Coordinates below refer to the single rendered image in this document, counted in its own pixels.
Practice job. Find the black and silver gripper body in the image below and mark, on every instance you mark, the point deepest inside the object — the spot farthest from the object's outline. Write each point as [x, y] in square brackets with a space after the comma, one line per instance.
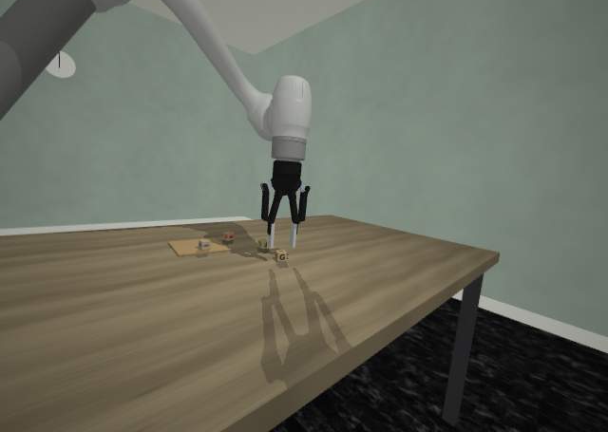
[280, 170]

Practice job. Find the tan flat mat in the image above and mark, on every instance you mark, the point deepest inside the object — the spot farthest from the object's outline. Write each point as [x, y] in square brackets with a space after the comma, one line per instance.
[188, 247]

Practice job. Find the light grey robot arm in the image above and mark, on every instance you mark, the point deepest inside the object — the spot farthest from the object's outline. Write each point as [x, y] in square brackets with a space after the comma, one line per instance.
[33, 32]

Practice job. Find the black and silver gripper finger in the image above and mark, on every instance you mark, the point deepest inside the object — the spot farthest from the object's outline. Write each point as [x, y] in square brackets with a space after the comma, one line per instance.
[265, 208]
[299, 216]

